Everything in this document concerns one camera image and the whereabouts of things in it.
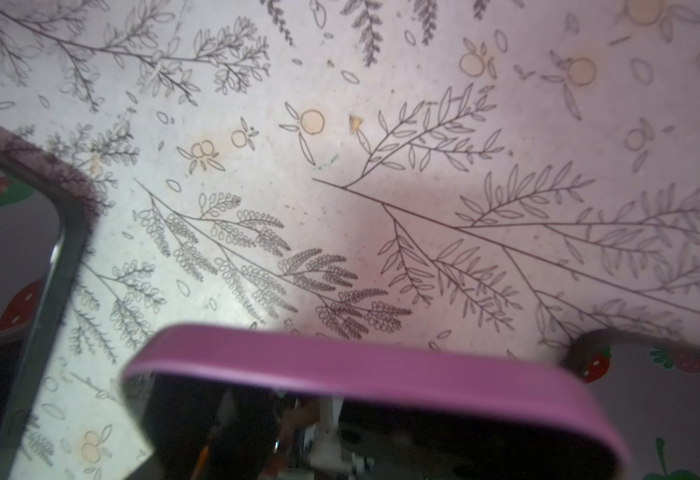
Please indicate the black smartphone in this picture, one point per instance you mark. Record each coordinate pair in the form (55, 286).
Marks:
(219, 403)

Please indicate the black smartphone front stand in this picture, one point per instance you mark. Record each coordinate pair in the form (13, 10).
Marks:
(43, 229)

